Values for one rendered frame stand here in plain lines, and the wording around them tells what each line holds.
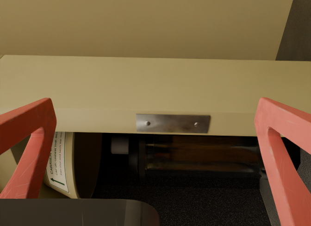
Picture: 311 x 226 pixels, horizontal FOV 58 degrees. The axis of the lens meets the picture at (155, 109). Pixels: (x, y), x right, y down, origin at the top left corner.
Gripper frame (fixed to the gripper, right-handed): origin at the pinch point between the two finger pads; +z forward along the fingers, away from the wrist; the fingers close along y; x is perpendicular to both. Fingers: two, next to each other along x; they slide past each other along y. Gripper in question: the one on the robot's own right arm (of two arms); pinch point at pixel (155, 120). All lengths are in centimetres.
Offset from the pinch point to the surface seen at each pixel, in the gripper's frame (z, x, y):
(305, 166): 16.2, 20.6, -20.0
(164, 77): 17.8, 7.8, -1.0
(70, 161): 14.2, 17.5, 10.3
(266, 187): 23.0, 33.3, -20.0
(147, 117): 11.4, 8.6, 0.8
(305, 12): 44, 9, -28
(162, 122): 11.4, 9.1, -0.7
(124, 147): 21.4, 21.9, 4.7
